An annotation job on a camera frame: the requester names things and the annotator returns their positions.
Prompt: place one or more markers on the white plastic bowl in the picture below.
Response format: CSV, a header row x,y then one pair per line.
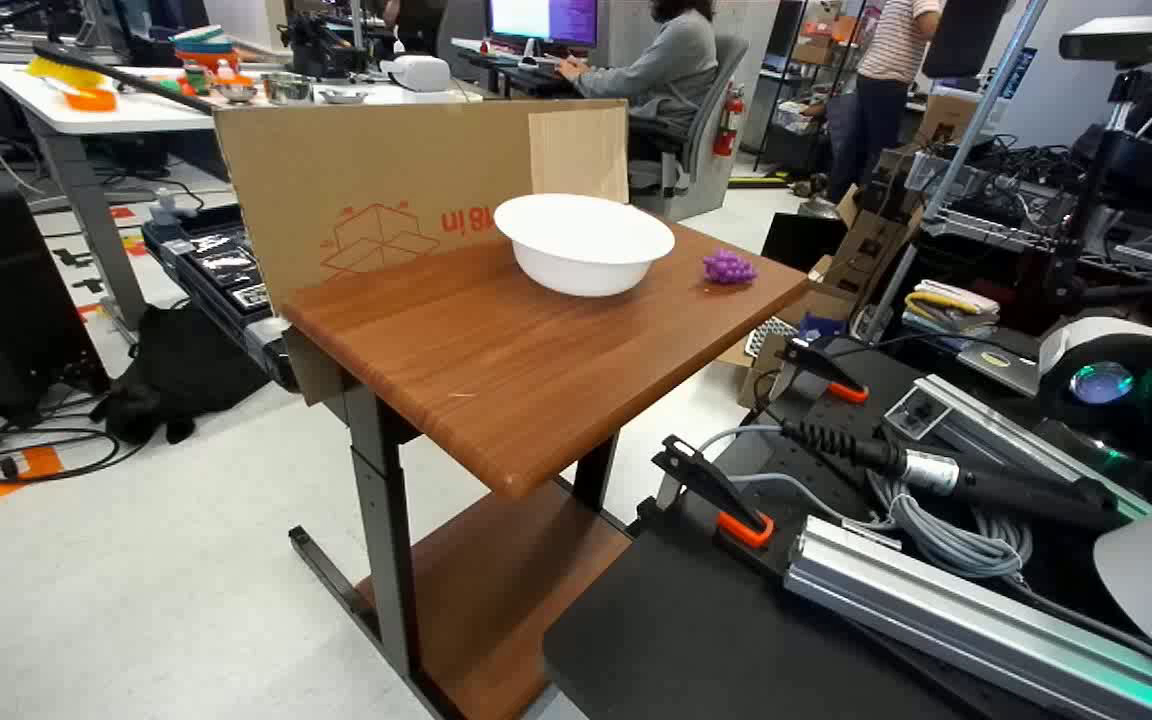
x,y
582,233

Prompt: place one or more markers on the purple toy grape bunch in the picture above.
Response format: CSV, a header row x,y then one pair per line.
x,y
728,269

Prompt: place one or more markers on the black clamp orange tip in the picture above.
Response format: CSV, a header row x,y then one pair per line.
x,y
817,370
708,486

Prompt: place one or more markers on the wooden lower table shelf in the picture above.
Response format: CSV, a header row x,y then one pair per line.
x,y
508,601

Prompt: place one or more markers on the grey office chair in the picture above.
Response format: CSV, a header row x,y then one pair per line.
x,y
708,132

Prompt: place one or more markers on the small brown cardboard box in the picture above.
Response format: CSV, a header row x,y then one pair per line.
x,y
861,254

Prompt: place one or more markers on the seated person grey sweater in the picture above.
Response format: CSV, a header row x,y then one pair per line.
x,y
661,64

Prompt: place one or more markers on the white headset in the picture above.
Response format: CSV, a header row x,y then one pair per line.
x,y
416,70

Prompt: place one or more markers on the computer monitor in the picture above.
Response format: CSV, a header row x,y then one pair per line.
x,y
540,20

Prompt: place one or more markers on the black tool tray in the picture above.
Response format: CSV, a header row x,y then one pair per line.
x,y
222,282

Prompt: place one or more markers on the yellow cloth stack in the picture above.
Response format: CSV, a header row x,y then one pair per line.
x,y
949,307

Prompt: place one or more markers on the black bag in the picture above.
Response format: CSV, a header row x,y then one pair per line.
x,y
191,366

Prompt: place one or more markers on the standing person white shirt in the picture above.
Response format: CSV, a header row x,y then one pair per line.
x,y
888,41

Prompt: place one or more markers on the silver metal pole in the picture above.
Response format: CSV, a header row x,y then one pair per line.
x,y
989,104

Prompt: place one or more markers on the white desk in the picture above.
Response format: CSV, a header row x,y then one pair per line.
x,y
122,113

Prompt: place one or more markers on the white device green lights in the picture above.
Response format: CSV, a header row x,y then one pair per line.
x,y
1123,387

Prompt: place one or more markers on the yellow and orange object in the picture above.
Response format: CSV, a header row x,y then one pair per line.
x,y
76,81

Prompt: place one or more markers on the black table leg frame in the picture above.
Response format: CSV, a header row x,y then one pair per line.
x,y
380,535

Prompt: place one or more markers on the black bar camera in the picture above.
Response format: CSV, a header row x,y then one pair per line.
x,y
1137,39

